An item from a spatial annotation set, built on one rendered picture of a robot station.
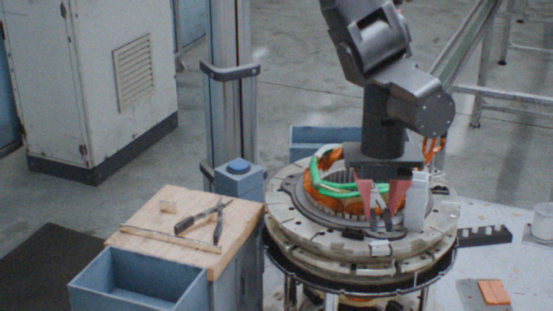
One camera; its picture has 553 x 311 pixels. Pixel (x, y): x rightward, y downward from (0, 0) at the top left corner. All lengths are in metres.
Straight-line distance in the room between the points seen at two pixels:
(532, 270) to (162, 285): 0.84
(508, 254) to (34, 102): 2.48
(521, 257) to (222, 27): 0.82
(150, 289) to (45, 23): 2.29
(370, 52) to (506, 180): 2.83
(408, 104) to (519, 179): 2.85
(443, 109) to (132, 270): 0.55
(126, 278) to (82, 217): 2.15
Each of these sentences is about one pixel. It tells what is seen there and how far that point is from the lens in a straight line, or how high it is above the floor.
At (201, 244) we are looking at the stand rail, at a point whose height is 1.08.
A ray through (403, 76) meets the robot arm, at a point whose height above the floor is 1.39.
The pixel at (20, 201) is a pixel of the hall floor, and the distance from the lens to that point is 3.46.
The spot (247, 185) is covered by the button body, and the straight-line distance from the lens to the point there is 1.33.
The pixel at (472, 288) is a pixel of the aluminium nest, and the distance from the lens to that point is 1.46.
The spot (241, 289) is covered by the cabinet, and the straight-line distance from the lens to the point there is 1.18.
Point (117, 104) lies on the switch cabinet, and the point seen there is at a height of 0.36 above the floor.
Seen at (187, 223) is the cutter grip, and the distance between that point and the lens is 1.07.
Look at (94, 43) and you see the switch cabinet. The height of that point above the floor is 0.71.
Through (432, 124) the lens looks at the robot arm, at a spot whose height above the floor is 1.34.
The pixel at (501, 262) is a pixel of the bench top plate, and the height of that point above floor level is 0.78.
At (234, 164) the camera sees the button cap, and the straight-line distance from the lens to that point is 1.34.
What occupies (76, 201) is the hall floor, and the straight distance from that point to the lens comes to 3.38.
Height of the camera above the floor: 1.67
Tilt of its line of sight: 27 degrees down
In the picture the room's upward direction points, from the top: straight up
